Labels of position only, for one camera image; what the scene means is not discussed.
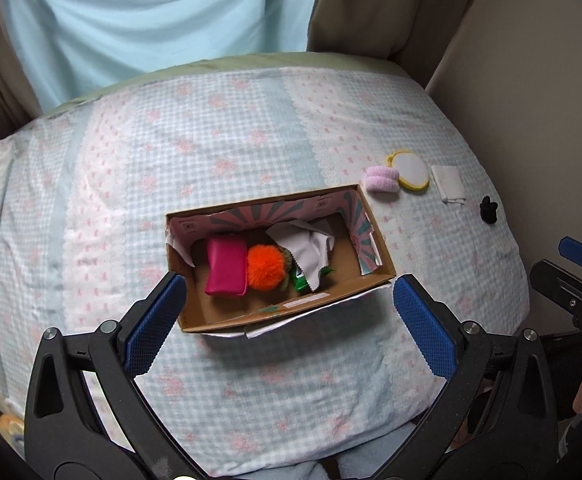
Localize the black fabric scrunchie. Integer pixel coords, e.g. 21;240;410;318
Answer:
480;196;499;226

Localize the white paper towel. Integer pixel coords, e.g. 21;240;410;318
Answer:
431;165;466;204

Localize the magenta leather pouch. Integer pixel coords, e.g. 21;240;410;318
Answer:
204;234;248;298

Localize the grey lens cleaning cloth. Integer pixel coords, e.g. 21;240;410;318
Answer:
266;219;335;292

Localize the pastel checkered floral quilt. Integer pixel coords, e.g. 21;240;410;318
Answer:
0;67;530;476

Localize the yellow rimmed round mirror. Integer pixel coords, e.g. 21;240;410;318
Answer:
387;150;430;193

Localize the open cardboard box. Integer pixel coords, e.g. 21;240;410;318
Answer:
165;184;396;338

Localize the pink fuzzy scrunchie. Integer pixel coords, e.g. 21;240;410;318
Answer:
364;166;399;194

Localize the orange fluffy pompom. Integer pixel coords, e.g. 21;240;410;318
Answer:
247;245;287;292

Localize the green wet wipes pack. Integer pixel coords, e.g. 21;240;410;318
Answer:
290;263;335;295

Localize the green bed sheet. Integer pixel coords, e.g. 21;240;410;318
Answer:
45;52;409;116

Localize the light blue hanging sheet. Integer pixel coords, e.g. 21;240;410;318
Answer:
0;0;314;112

